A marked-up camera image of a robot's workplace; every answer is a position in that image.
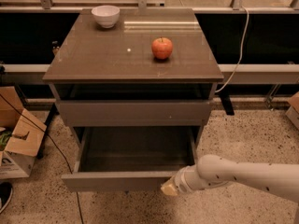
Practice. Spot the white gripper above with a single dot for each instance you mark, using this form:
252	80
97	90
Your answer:
179	181

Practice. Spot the grey drawer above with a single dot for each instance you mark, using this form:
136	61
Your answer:
133	113
131	158

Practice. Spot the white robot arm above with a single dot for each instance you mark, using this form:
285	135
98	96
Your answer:
212	171

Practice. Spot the grey top drawer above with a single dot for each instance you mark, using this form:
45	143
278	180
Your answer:
133	113

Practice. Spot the grey drawer cabinet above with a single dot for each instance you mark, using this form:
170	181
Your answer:
117	64

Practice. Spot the red apple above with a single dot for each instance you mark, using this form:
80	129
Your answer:
161	48

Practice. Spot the cardboard box at right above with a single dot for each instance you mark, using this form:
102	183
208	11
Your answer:
293	111

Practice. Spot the open cardboard box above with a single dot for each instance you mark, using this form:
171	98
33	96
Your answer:
26	132

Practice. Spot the black shoe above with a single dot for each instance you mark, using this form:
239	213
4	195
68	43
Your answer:
6	191

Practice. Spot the white ceramic bowl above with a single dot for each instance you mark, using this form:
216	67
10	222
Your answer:
106	16

